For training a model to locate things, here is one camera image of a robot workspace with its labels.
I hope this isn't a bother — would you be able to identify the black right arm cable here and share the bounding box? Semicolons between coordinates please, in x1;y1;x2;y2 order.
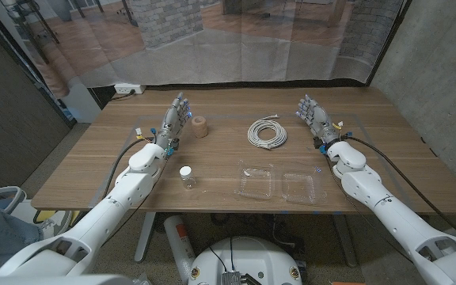
344;135;456;241

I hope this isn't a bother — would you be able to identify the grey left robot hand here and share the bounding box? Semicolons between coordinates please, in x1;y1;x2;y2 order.
154;92;192;150

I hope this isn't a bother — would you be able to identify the white power strip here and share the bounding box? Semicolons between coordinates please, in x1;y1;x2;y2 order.
113;82;147;95

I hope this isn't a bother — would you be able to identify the white cylinder with orange label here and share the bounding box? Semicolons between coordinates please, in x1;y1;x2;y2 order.
163;215;196;283

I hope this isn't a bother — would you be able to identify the clear bottle with white cap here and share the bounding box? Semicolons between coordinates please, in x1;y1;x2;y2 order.
178;165;197;190

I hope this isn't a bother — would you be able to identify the clear plastic clamshell container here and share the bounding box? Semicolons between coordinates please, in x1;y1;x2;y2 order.
234;160;329;206

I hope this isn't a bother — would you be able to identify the black backdrop stand pole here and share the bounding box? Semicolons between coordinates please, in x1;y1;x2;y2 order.
0;0;78;128
365;0;413;86

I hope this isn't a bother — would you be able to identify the white sneaker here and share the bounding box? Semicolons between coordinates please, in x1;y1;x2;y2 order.
33;209;74;241

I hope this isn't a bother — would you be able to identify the white floor platform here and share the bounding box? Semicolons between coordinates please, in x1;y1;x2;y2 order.
12;199;79;238

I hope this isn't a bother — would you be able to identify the printed room backdrop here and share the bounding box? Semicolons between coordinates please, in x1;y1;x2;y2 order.
0;0;407;100

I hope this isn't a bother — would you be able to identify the black power cord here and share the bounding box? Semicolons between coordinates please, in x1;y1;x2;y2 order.
111;89;136;101

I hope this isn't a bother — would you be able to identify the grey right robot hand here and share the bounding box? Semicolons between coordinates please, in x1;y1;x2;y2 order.
295;93;342;146

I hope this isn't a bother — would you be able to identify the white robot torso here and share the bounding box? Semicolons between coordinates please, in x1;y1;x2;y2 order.
187;236;303;285

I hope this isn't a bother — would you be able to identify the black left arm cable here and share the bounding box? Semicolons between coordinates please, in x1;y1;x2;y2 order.
103;136;156;199

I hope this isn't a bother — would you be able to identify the coiled white USB cable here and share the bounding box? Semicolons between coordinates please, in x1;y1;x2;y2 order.
246;113;288;150

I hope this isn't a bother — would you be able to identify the small brown cup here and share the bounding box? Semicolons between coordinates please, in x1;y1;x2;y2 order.
191;115;209;139

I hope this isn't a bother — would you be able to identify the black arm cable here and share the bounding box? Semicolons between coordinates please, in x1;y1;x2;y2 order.
103;136;156;199
344;135;456;241

